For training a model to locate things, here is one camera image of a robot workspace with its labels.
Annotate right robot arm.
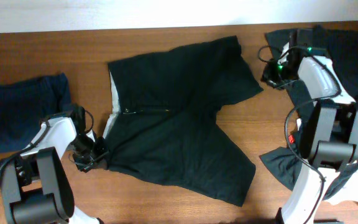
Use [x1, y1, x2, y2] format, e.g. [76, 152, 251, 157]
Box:
[261, 26, 358, 223]

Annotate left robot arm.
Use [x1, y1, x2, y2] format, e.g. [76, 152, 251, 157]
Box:
[0, 105, 108, 224]

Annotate black shorts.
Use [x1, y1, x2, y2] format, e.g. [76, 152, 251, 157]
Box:
[105, 36, 262, 207]

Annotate folded navy blue garment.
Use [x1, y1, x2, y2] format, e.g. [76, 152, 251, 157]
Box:
[0, 73, 71, 153]

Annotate black t-shirt white lettering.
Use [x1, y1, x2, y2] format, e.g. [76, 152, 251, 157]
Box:
[261, 26, 358, 200]

